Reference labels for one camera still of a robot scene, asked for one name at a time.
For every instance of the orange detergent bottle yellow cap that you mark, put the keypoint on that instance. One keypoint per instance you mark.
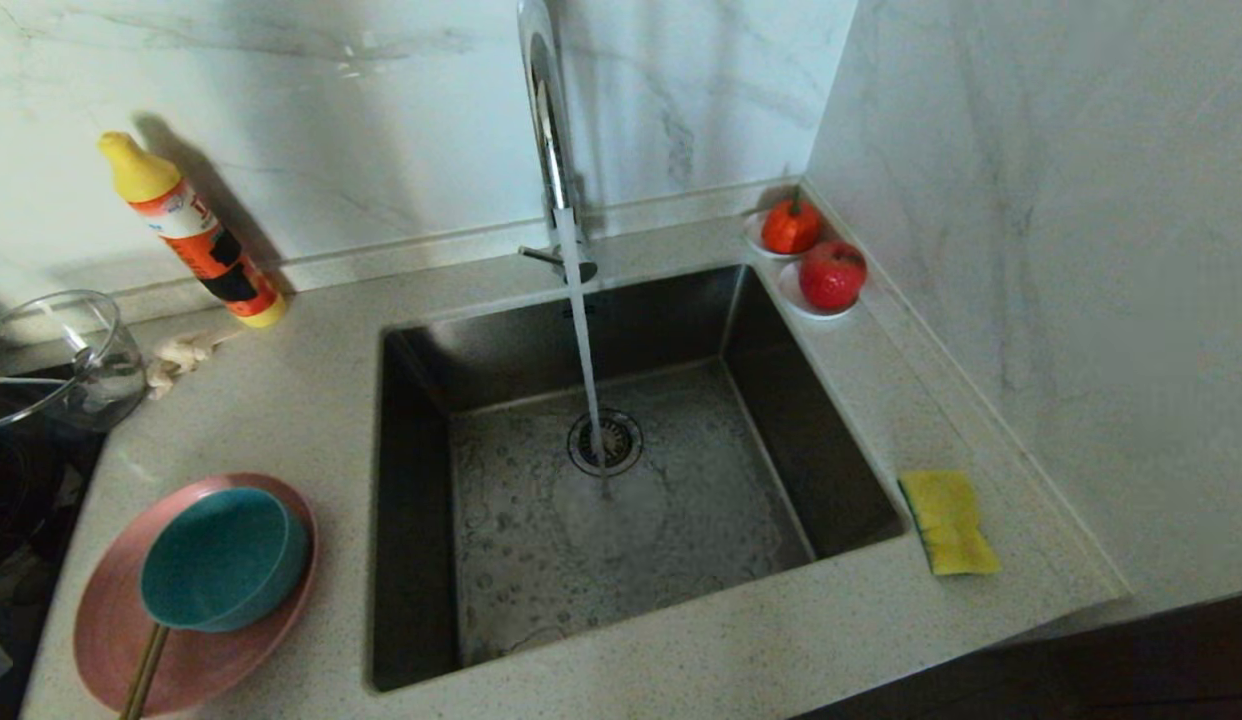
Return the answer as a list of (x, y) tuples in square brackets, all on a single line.
[(181, 215)]

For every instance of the stainless steel sink basin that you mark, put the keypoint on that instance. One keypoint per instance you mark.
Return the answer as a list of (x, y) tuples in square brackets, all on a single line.
[(681, 560)]

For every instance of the yellow and green sponge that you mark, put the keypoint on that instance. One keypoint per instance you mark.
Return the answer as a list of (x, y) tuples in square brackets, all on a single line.
[(947, 520)]

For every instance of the running tap water stream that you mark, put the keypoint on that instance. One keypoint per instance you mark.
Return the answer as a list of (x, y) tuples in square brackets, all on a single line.
[(584, 350)]

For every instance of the round metal drain strainer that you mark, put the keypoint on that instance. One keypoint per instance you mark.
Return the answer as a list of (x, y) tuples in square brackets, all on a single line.
[(621, 445)]

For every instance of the small white dish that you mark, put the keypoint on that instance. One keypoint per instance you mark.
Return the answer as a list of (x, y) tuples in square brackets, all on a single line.
[(753, 235), (793, 298)]

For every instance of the red tomato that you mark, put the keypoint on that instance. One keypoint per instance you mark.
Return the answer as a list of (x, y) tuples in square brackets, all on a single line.
[(791, 225)]

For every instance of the red apple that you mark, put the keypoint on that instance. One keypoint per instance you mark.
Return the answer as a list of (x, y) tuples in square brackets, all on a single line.
[(833, 275)]

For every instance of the chrome kitchen faucet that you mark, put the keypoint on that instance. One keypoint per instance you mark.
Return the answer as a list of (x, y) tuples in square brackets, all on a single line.
[(546, 100)]

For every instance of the crumpled beige tissue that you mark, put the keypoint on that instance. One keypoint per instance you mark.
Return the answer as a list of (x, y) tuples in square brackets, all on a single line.
[(181, 355)]

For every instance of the teal bowl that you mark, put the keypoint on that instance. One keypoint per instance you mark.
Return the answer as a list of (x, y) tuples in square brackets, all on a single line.
[(224, 558)]

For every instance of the pink round plate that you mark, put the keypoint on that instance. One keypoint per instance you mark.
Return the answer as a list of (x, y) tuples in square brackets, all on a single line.
[(221, 668)]

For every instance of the clear glass bowl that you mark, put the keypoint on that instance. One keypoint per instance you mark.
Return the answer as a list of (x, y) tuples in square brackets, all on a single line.
[(91, 350)]

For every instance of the black cooktop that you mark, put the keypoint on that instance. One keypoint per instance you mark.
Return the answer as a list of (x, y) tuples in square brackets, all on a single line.
[(21, 540)]

